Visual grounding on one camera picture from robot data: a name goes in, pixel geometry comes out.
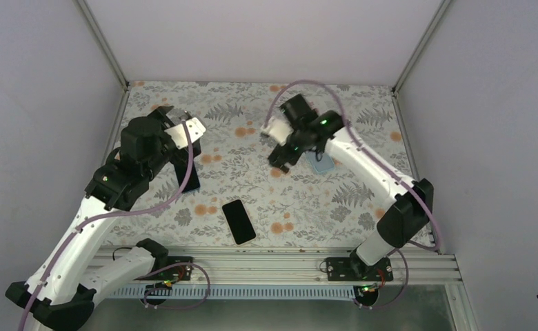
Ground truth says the light blue phone case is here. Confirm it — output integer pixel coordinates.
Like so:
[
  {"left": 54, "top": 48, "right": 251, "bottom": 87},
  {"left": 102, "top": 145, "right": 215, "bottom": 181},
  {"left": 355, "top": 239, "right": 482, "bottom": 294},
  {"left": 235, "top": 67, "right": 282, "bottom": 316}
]
[{"left": 305, "top": 152, "right": 336, "bottom": 174}]

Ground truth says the aluminium mounting rail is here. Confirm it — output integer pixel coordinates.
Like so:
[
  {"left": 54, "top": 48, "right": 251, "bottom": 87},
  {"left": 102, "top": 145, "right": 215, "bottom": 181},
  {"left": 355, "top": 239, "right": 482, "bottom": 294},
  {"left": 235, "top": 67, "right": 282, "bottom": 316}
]
[{"left": 169, "top": 246, "right": 463, "bottom": 285}]

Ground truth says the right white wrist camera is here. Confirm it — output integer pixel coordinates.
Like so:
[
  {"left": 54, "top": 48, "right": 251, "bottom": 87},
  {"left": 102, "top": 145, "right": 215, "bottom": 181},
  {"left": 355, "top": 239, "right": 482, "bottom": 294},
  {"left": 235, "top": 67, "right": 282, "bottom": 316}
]
[{"left": 261, "top": 117, "right": 294, "bottom": 146}]

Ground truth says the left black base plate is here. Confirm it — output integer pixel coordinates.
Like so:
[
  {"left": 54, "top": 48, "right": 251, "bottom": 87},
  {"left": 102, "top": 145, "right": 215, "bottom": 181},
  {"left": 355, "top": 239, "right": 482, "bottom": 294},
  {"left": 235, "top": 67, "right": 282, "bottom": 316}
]
[{"left": 149, "top": 256, "right": 193, "bottom": 282}]

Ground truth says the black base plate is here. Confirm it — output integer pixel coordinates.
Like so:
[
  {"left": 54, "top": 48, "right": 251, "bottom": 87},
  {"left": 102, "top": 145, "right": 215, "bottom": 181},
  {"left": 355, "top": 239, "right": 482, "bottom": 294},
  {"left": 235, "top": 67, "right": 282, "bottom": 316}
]
[
  {"left": 319, "top": 257, "right": 394, "bottom": 282},
  {"left": 149, "top": 256, "right": 193, "bottom": 282}
]

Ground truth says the white slotted cable duct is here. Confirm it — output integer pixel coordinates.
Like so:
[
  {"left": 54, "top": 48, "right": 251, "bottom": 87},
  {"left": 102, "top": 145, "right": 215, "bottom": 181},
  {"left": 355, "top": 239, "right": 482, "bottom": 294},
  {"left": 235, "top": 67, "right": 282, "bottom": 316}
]
[{"left": 113, "top": 285, "right": 366, "bottom": 301}]

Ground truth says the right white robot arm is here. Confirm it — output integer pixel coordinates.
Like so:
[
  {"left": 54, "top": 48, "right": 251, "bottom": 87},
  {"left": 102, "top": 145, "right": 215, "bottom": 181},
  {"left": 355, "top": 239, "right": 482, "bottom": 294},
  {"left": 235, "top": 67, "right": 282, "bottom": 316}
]
[{"left": 261, "top": 94, "right": 434, "bottom": 281}]

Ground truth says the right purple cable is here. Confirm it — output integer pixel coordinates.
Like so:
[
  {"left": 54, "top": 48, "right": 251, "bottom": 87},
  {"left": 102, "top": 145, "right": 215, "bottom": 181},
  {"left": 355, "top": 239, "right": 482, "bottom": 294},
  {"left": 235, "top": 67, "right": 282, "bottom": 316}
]
[{"left": 264, "top": 80, "right": 443, "bottom": 310}]

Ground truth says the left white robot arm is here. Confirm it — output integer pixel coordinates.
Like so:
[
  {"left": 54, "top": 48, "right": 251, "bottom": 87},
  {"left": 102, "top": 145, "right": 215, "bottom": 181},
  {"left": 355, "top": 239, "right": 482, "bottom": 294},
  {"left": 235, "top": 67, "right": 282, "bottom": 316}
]
[{"left": 6, "top": 106, "right": 206, "bottom": 330}]

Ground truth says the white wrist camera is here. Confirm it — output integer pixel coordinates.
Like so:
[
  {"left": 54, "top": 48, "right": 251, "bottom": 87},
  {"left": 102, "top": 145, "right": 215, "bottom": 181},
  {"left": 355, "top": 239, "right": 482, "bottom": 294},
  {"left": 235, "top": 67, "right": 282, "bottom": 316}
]
[
  {"left": 261, "top": 117, "right": 294, "bottom": 146},
  {"left": 164, "top": 117, "right": 207, "bottom": 149}
]

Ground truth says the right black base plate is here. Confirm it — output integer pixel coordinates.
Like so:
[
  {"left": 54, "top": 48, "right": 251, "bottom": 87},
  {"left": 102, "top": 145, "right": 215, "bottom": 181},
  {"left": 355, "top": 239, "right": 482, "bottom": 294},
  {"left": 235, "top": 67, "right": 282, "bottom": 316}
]
[{"left": 319, "top": 257, "right": 394, "bottom": 282}]

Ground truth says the black phone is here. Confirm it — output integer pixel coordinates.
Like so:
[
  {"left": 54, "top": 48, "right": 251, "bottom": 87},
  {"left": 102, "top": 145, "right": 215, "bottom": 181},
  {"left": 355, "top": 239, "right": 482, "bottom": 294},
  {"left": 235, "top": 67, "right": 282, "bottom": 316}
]
[{"left": 174, "top": 161, "right": 201, "bottom": 194}]

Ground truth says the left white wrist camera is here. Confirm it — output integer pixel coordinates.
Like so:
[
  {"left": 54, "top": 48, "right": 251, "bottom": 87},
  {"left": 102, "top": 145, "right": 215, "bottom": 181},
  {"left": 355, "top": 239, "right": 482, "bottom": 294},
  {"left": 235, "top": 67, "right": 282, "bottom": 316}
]
[{"left": 164, "top": 117, "right": 207, "bottom": 149}]

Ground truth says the floral patterned mat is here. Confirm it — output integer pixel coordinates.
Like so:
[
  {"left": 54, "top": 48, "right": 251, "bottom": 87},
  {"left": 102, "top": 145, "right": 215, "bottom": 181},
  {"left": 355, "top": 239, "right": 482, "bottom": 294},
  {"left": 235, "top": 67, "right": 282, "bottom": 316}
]
[{"left": 105, "top": 81, "right": 411, "bottom": 249}]

